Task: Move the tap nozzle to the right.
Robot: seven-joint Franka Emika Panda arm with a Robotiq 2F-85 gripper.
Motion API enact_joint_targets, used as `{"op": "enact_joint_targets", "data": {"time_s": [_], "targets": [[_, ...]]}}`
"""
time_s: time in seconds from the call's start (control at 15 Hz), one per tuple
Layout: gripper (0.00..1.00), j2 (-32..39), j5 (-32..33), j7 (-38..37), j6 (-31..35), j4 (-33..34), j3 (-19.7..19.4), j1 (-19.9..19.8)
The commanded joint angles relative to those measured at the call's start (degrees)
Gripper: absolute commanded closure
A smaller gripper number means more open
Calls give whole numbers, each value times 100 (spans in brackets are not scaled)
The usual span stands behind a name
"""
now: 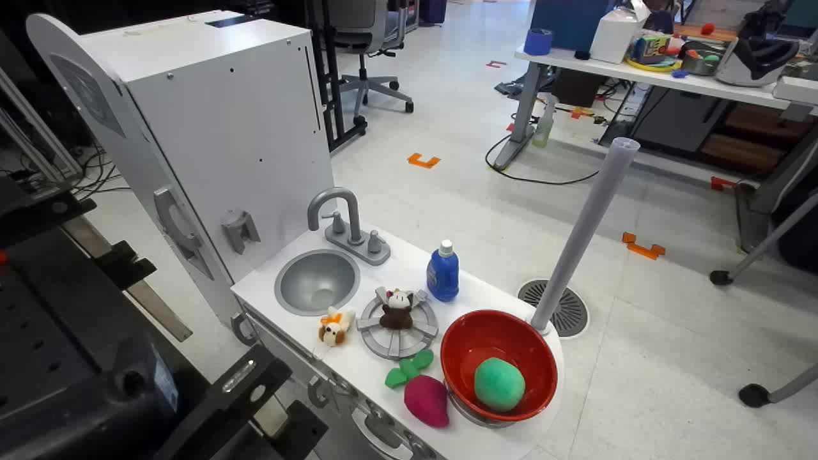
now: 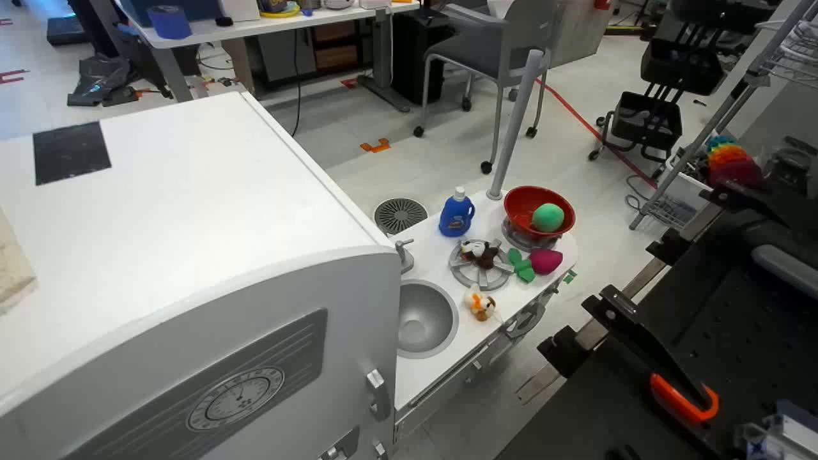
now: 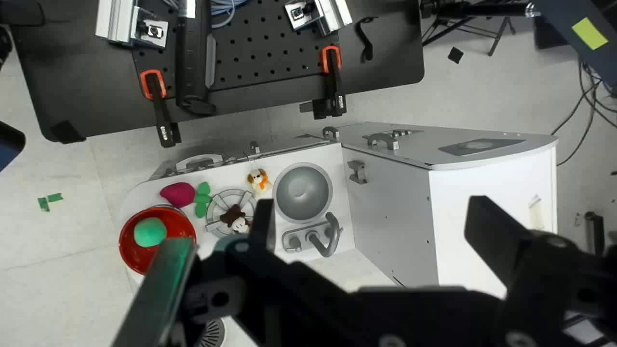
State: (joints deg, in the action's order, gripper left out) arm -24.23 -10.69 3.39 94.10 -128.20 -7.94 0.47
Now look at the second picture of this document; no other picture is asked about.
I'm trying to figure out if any rainbow stacking toy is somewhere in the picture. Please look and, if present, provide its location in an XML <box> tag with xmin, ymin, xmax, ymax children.
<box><xmin>699</xmin><ymin>133</ymin><xmax>766</xmax><ymax>193</ymax></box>

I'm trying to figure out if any grey office chair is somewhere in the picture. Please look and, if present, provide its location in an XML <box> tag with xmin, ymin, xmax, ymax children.
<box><xmin>412</xmin><ymin>0</ymin><xmax>552</xmax><ymax>176</ymax></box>

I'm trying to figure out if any orange toy food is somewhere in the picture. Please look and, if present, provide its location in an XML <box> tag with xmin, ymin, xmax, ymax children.
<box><xmin>465</xmin><ymin>290</ymin><xmax>498</xmax><ymax>325</ymax></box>

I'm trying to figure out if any brown and white toy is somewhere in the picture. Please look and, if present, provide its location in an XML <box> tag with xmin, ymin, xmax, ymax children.
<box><xmin>458</xmin><ymin>238</ymin><xmax>507</xmax><ymax>273</ymax></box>

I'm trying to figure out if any grey toy stove grate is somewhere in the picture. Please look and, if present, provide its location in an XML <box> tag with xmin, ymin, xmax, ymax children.
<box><xmin>447</xmin><ymin>238</ymin><xmax>517</xmax><ymax>291</ymax></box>

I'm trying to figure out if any green ball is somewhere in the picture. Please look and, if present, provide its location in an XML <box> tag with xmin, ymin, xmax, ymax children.
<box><xmin>530</xmin><ymin>202</ymin><xmax>567</xmax><ymax>236</ymax></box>

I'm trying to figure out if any black wheeled cart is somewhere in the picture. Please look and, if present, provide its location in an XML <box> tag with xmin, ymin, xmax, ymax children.
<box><xmin>586</xmin><ymin>0</ymin><xmax>737</xmax><ymax>166</ymax></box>

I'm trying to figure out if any blue cup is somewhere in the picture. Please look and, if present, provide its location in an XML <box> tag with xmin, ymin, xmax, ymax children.
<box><xmin>438</xmin><ymin>187</ymin><xmax>478</xmax><ymax>240</ymax></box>

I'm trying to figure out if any grey toy sink bowl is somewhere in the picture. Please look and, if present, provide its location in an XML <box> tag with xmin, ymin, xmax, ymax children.
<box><xmin>397</xmin><ymin>279</ymin><xmax>464</xmax><ymax>359</ymax></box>

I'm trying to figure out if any grey round burner disc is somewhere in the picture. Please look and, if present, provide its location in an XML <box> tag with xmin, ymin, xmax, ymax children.
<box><xmin>373</xmin><ymin>197</ymin><xmax>430</xmax><ymax>238</ymax></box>

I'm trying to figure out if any black square panel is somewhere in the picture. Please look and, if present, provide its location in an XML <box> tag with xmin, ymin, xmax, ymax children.
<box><xmin>30</xmin><ymin>120</ymin><xmax>115</xmax><ymax>189</ymax></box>

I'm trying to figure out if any beige cloth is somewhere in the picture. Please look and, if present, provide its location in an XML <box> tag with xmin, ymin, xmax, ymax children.
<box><xmin>0</xmin><ymin>208</ymin><xmax>42</xmax><ymax>318</ymax></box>

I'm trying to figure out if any red plastic bowl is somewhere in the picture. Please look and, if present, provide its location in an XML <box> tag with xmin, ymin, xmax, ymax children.
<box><xmin>502</xmin><ymin>185</ymin><xmax>577</xmax><ymax>247</ymax></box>

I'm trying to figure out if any black clamp with orange handle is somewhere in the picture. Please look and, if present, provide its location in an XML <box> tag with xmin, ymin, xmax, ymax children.
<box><xmin>536</xmin><ymin>284</ymin><xmax>723</xmax><ymax>429</ymax></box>

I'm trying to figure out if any white toy kitchen cabinet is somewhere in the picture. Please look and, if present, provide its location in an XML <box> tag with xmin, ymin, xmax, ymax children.
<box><xmin>0</xmin><ymin>91</ymin><xmax>403</xmax><ymax>460</ymax></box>

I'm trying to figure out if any white desk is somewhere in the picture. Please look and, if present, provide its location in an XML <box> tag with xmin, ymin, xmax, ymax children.
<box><xmin>112</xmin><ymin>0</ymin><xmax>424</xmax><ymax>116</ymax></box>

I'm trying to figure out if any white toy kitchen counter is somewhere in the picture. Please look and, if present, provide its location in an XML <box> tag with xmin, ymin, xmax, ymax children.
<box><xmin>373</xmin><ymin>187</ymin><xmax>584</xmax><ymax>429</ymax></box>

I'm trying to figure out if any red cable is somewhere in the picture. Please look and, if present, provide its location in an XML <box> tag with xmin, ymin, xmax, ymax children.
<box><xmin>535</xmin><ymin>80</ymin><xmax>659</xmax><ymax>189</ymax></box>

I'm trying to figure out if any green toy food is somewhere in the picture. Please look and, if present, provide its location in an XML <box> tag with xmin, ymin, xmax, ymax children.
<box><xmin>507</xmin><ymin>247</ymin><xmax>536</xmax><ymax>287</ymax></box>

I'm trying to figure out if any black bag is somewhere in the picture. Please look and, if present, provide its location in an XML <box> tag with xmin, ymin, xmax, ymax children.
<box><xmin>65</xmin><ymin>54</ymin><xmax>143</xmax><ymax>111</ymax></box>

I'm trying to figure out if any pink toy food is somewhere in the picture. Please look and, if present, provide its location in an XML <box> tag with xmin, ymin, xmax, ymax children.
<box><xmin>530</xmin><ymin>247</ymin><xmax>565</xmax><ymax>276</ymax></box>

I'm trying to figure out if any metal tripod leg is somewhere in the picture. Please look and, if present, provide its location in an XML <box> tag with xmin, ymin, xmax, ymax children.
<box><xmin>627</xmin><ymin>0</ymin><xmax>818</xmax><ymax>234</ymax></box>

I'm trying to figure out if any wooden drawer unit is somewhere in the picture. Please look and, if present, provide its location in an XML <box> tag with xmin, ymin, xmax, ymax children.
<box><xmin>310</xmin><ymin>22</ymin><xmax>364</xmax><ymax>77</ymax></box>

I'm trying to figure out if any white box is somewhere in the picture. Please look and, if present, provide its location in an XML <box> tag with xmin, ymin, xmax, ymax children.
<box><xmin>654</xmin><ymin>170</ymin><xmax>717</xmax><ymax>225</ymax></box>

